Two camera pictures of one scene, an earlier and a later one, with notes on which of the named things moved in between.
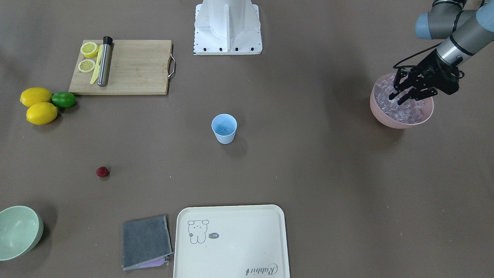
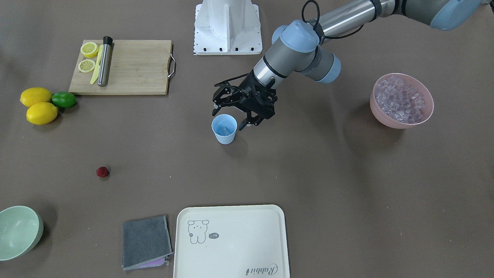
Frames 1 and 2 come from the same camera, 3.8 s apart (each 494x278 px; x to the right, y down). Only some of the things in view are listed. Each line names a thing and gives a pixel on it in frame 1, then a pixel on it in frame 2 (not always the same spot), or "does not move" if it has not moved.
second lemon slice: (86, 65) does not move
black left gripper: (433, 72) -> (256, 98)
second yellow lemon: (41, 113) does not move
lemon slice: (89, 49) does not move
